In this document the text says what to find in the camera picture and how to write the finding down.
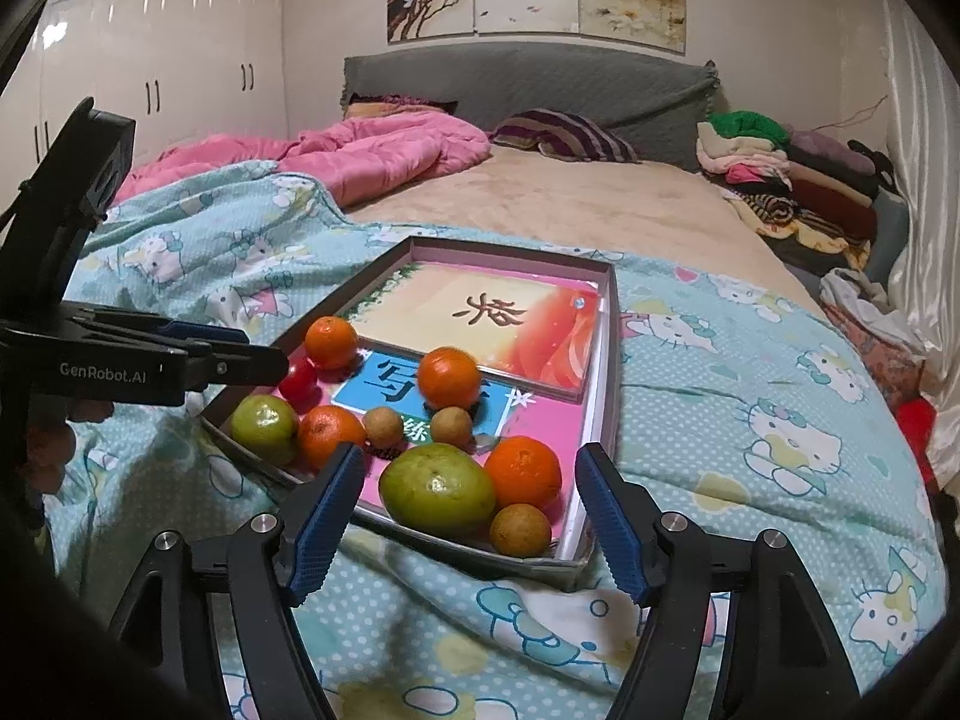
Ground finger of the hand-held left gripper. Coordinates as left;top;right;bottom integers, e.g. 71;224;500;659
62;303;249;350
183;347;290;392

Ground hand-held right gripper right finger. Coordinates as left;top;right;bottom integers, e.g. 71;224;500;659
574;441;860;720

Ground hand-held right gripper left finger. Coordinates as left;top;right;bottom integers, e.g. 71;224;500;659
109;441;368;720

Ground red cherry tomato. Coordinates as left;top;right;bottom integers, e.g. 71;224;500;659
277;358;320;404

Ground small green jujube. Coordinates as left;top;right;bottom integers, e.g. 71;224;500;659
230;394;299;466

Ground orange mandarin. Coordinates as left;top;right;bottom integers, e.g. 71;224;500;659
304;316;359;371
417;346;482;411
484;436;563;509
297;404;368;470

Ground brown longan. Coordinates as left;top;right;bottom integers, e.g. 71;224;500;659
490;503;553;558
430;405;475;447
364;406;407;448

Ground large green jujube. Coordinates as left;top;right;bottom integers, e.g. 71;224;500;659
379;442;498;541

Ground grey cardboard box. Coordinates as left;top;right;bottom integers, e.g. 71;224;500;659
199;235;623;592

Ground person's left hand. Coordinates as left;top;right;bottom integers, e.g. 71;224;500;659
25;397;114;494

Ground pink book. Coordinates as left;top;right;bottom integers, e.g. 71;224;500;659
285;345;593;563

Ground light blue cartoon cat blanket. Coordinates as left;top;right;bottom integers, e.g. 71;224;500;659
52;161;950;720

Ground cream and orange book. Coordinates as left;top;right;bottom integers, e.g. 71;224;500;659
337;261;605;391

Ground pink quilt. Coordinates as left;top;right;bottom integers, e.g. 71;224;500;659
112;111;492;207

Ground white wardrobe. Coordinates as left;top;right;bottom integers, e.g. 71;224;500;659
0;0;290;181

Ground floral cloth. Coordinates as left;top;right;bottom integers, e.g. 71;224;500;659
825;300;931;410

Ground red cloth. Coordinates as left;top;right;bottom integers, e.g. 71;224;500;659
896;397;940;485

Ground beige bed sheet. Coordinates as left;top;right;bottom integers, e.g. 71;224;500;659
345;146;826;301

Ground white crumpled cloth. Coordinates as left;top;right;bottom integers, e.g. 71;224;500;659
820;268;912;331

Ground pile of folded clothes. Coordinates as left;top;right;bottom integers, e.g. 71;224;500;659
696;111;908;271

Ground striped pillow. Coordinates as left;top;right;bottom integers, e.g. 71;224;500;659
489;109;642;164

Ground grey headboard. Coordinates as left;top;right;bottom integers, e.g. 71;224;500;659
341;41;719;173

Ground white satin curtain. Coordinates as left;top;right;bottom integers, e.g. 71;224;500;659
877;0;960;496

